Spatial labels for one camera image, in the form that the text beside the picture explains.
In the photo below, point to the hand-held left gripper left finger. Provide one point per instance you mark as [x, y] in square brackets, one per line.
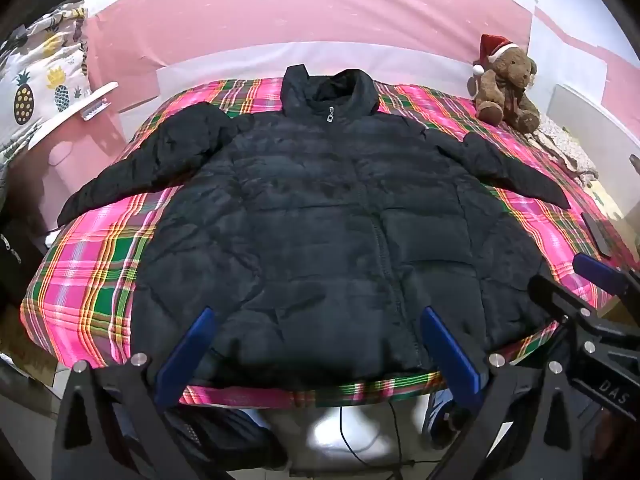
[185, 352]

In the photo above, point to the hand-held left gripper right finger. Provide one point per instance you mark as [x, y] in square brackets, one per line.
[452, 355]

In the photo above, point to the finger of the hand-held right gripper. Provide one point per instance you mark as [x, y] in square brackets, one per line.
[600, 269]
[555, 295]

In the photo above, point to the black puffer jacket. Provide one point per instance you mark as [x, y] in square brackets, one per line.
[320, 220]

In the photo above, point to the black phone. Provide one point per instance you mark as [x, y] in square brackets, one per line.
[597, 235]

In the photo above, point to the blue shoe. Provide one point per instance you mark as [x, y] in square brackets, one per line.
[439, 412]

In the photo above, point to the black bag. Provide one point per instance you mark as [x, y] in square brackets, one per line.
[225, 435]

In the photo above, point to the pink green plaid blanket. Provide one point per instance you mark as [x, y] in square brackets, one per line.
[95, 280]

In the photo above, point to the beige floral cloth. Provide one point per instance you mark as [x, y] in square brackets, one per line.
[565, 147]

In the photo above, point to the white headboard panel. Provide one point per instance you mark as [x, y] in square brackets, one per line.
[592, 120]

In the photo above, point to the dark cloth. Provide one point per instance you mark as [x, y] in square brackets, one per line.
[12, 260]

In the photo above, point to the brown teddy bear santa hat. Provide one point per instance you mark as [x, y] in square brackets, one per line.
[505, 85]

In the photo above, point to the pineapple print cloth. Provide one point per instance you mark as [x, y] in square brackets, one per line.
[40, 85]

